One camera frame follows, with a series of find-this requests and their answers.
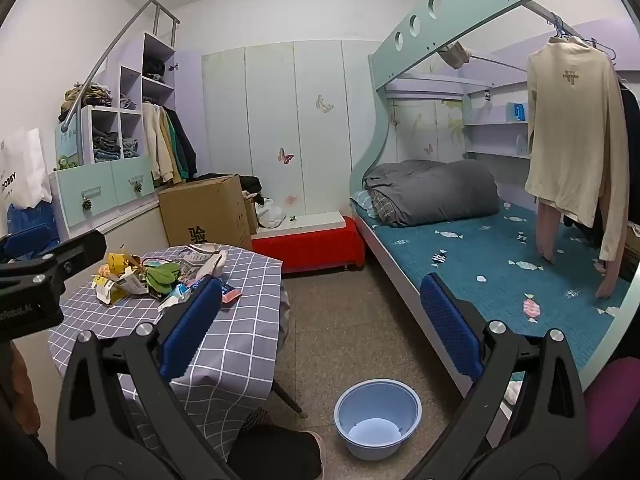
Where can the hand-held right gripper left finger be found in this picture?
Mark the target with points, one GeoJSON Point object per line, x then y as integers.
{"type": "Point", "coordinates": [192, 330]}

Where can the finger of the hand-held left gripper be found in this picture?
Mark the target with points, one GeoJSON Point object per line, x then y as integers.
{"type": "Point", "coordinates": [82, 255]}
{"type": "Point", "coordinates": [25, 250]}

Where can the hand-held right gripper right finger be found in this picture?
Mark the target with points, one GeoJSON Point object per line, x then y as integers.
{"type": "Point", "coordinates": [450, 325]}

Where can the orange and white plastic bag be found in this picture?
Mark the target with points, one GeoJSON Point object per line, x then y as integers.
{"type": "Point", "coordinates": [103, 272]}

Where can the blue plastic basin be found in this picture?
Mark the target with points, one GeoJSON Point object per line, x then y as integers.
{"type": "Point", "coordinates": [377, 410]}

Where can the person's left forearm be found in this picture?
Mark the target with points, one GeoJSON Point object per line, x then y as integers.
{"type": "Point", "coordinates": [25, 390]}

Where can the yellow snack packet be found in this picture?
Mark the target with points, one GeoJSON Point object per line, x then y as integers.
{"type": "Point", "coordinates": [120, 261]}

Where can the light blue plastic bag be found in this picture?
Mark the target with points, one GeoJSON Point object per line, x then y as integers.
{"type": "Point", "coordinates": [180, 290]}

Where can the white and yellow carton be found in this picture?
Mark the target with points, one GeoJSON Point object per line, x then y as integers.
{"type": "Point", "coordinates": [112, 292]}

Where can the grey checked tablecloth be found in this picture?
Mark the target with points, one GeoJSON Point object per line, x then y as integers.
{"type": "Point", "coordinates": [240, 320]}

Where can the pine cone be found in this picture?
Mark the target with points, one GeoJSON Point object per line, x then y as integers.
{"type": "Point", "coordinates": [86, 206]}
{"type": "Point", "coordinates": [138, 187]}

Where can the small pink packet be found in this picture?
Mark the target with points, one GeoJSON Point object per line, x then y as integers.
{"type": "Point", "coordinates": [230, 294]}

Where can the green wrapper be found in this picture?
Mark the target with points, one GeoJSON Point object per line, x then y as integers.
{"type": "Point", "coordinates": [162, 272]}

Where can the teal printed bed sheet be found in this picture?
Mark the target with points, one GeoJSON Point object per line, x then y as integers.
{"type": "Point", "coordinates": [450, 255]}

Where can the crumpled newspaper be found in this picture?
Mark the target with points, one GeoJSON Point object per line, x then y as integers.
{"type": "Point", "coordinates": [200, 260]}

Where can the teal drawer unit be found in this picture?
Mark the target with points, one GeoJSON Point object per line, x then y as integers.
{"type": "Point", "coordinates": [95, 182]}

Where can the white shopping bag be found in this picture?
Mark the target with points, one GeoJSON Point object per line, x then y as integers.
{"type": "Point", "coordinates": [22, 170]}

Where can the folded clothes stack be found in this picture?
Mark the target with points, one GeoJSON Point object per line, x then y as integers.
{"type": "Point", "coordinates": [107, 142]}

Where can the black table leg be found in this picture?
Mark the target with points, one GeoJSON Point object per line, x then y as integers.
{"type": "Point", "coordinates": [290, 400]}

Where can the brown cardboard box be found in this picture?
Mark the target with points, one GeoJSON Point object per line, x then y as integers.
{"type": "Point", "coordinates": [205, 210]}

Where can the cream hanging jacket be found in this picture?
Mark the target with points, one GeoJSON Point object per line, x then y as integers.
{"type": "Point", "coordinates": [155, 145]}

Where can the pink hanging trousers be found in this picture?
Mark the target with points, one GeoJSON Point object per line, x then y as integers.
{"type": "Point", "coordinates": [547, 230]}

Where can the grey duvet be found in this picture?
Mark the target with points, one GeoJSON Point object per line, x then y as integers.
{"type": "Point", "coordinates": [430, 190]}

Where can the red storage box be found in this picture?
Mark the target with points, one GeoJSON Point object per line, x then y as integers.
{"type": "Point", "coordinates": [310, 247]}

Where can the person's black shoe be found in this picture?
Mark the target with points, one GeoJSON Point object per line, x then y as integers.
{"type": "Point", "coordinates": [275, 450]}

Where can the green hanging jacket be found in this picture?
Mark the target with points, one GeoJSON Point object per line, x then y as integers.
{"type": "Point", "coordinates": [176, 140]}

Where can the black hanging jacket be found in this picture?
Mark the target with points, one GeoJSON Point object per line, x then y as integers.
{"type": "Point", "coordinates": [189, 147]}

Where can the blue checked pillow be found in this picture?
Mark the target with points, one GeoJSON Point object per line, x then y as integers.
{"type": "Point", "coordinates": [360, 202]}

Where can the black clothes heap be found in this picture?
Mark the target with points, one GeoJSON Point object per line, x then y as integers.
{"type": "Point", "coordinates": [250, 185]}

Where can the olive clothes pile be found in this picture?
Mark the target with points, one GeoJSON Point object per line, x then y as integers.
{"type": "Point", "coordinates": [85, 97]}

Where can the white cubby shelf unit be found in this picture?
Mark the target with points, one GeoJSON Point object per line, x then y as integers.
{"type": "Point", "coordinates": [132, 85]}

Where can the small blue box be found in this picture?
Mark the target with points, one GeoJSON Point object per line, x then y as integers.
{"type": "Point", "coordinates": [517, 111]}

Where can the white wardrobe with butterfly stickers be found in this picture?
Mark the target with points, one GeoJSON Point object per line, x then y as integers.
{"type": "Point", "coordinates": [300, 125]}

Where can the beige hanging sweater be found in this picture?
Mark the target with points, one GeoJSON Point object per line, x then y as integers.
{"type": "Point", "coordinates": [570, 125]}

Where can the dark hanging garment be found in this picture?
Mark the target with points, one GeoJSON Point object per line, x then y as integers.
{"type": "Point", "coordinates": [631, 135]}

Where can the grey metal stair rail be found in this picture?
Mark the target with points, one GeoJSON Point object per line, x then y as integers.
{"type": "Point", "coordinates": [115, 40]}

